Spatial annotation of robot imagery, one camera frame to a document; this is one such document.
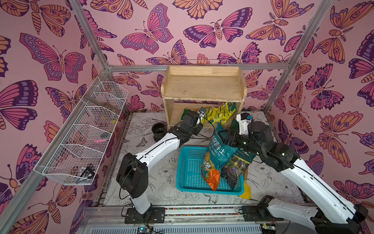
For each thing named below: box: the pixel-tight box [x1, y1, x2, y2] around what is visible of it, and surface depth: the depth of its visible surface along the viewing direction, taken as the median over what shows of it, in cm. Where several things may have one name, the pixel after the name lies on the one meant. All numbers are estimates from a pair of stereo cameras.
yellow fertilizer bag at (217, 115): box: [201, 101, 237, 125], surface depth 84 cm
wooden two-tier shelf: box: [160, 65, 248, 130], surface depth 78 cm
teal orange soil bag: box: [200, 122, 238, 192], surface depth 75 cm
